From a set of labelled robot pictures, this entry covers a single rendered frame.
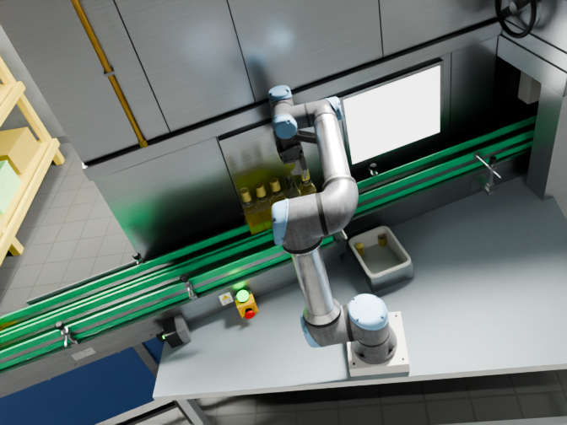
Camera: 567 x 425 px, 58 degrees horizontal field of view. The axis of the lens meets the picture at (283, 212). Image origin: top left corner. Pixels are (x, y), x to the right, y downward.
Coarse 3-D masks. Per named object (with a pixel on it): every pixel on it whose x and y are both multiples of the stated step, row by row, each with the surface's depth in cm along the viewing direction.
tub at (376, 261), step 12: (384, 228) 204; (360, 240) 205; (372, 240) 207; (396, 240) 198; (372, 252) 205; (384, 252) 204; (396, 252) 201; (372, 264) 201; (384, 264) 200; (396, 264) 199; (408, 264) 189; (372, 276) 188
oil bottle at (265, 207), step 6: (258, 198) 194; (258, 204) 192; (264, 204) 191; (270, 204) 192; (264, 210) 192; (270, 210) 193; (264, 216) 194; (270, 216) 195; (264, 222) 196; (270, 222) 197; (270, 228) 199
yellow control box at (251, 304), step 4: (248, 292) 196; (236, 296) 196; (252, 296) 195; (236, 300) 195; (248, 300) 194; (252, 300) 193; (236, 304) 193; (240, 304) 193; (244, 304) 193; (248, 304) 193; (252, 304) 193; (240, 308) 193; (244, 308) 193; (248, 308) 194; (252, 308) 195; (256, 308) 196; (240, 312) 194; (244, 312) 195; (256, 312) 197; (244, 316) 196
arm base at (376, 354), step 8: (392, 336) 166; (352, 344) 171; (360, 344) 164; (384, 344) 163; (392, 344) 166; (360, 352) 168; (368, 352) 164; (376, 352) 164; (384, 352) 164; (392, 352) 166; (368, 360) 166; (376, 360) 165; (384, 360) 166
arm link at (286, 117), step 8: (280, 104) 163; (288, 104) 164; (272, 112) 165; (280, 112) 160; (288, 112) 159; (296, 112) 159; (304, 112) 158; (280, 120) 157; (288, 120) 157; (296, 120) 159; (304, 120) 159; (280, 128) 158; (288, 128) 158; (296, 128) 159; (280, 136) 160; (288, 136) 160
